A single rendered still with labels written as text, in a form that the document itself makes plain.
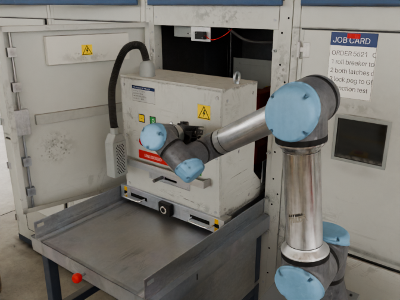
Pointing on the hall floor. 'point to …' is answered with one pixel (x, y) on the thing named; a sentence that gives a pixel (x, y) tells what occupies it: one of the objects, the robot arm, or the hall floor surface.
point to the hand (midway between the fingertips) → (193, 134)
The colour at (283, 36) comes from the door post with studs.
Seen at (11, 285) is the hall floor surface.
